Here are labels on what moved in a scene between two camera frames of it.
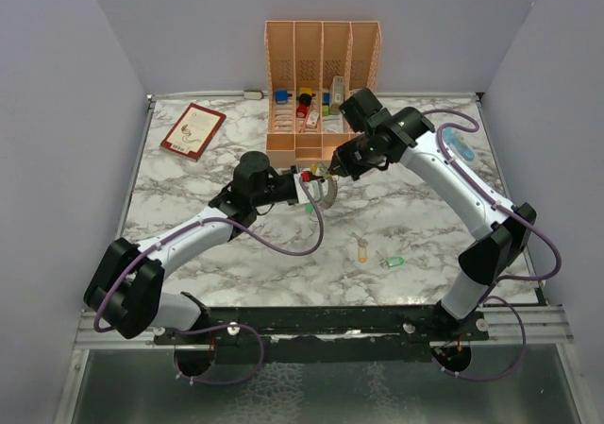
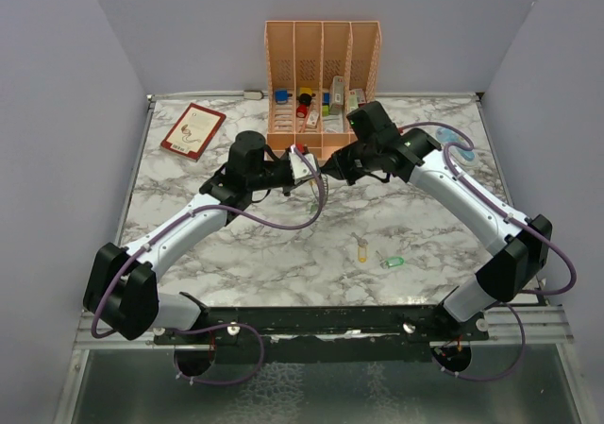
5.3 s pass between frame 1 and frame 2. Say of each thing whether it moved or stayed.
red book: stayed
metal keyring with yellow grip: moved
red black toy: stayed
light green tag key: stayed
